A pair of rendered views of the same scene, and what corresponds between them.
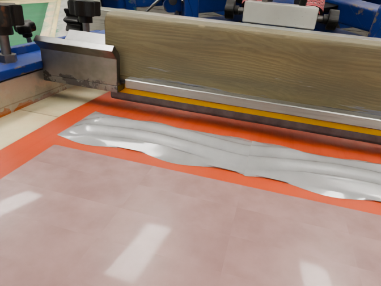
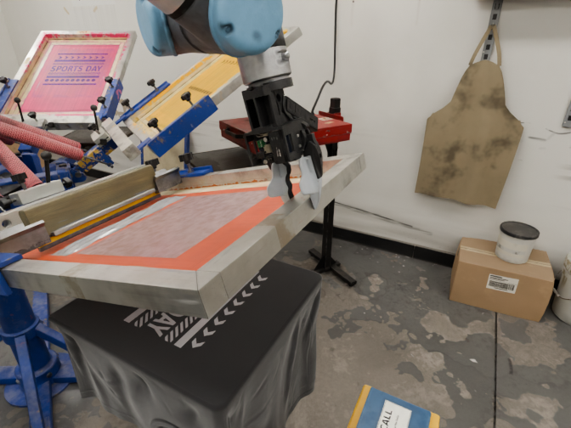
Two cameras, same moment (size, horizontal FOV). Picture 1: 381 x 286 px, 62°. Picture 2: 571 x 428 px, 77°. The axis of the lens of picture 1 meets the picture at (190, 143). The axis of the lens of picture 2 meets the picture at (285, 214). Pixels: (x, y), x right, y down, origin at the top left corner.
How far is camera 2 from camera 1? 0.76 m
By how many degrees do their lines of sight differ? 64
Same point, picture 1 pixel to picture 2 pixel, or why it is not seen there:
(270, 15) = (37, 194)
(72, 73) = (22, 247)
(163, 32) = (57, 204)
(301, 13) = (53, 185)
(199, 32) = (72, 196)
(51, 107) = not seen: hidden behind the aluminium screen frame
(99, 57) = (35, 230)
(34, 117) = not seen: hidden behind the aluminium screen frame
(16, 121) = not seen: hidden behind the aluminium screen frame
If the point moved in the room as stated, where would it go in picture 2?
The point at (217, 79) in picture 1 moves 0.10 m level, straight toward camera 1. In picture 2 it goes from (88, 211) to (122, 216)
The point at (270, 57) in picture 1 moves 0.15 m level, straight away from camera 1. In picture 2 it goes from (101, 192) to (65, 182)
